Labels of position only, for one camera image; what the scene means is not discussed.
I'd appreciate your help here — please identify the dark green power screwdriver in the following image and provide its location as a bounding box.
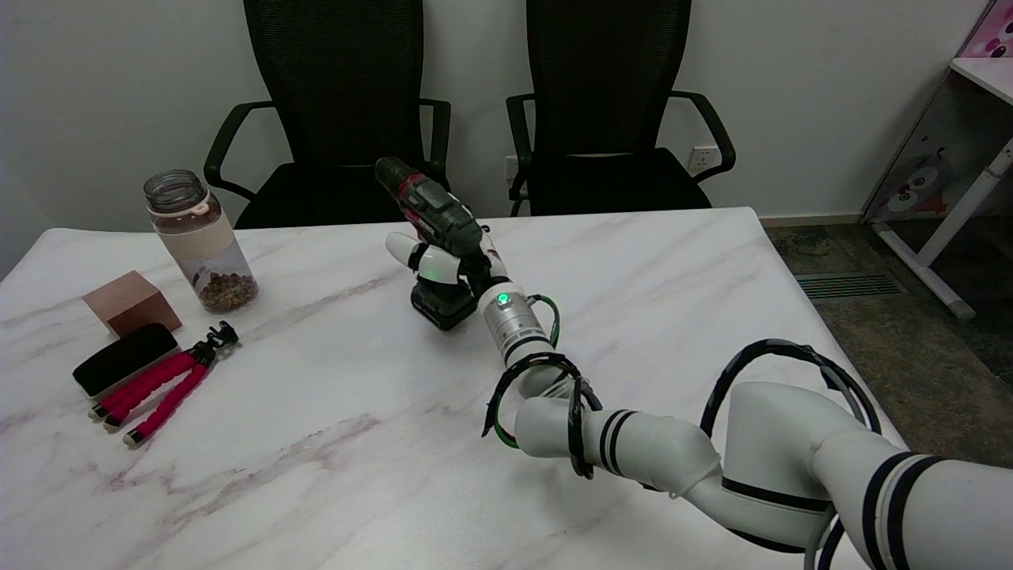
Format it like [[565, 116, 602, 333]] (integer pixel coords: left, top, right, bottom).
[[374, 156, 485, 331]]

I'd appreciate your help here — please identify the pink printed board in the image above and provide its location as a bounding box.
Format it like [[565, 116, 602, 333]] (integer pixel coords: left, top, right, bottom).
[[959, 0, 1013, 60]]

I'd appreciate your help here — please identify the black oblong case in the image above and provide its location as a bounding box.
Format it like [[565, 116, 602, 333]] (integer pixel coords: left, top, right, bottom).
[[73, 321, 181, 397]]

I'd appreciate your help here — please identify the red flexible mini tripod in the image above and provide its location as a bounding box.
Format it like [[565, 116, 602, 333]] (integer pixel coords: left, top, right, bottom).
[[89, 320, 241, 447]]

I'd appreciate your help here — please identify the dark floor vent grille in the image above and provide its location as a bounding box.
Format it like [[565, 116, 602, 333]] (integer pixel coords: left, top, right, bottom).
[[794, 272, 907, 300]]

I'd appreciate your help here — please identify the copper brown cube block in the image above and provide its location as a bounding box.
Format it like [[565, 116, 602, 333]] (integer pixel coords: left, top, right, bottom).
[[84, 270, 184, 337]]

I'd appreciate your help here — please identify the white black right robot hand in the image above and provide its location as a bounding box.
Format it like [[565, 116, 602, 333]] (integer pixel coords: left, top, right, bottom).
[[385, 226, 512, 306]]

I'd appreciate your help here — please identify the clear jar with nuts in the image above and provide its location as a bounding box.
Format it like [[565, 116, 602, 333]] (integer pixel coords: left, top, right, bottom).
[[143, 169, 260, 314]]

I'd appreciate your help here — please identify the black mesh office chair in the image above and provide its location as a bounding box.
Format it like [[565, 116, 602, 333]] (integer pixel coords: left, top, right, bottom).
[[204, 0, 452, 230], [506, 0, 737, 217]]

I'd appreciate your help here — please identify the white desk with slanted leg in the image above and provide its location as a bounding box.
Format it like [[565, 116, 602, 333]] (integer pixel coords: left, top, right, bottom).
[[861, 57, 1013, 321]]

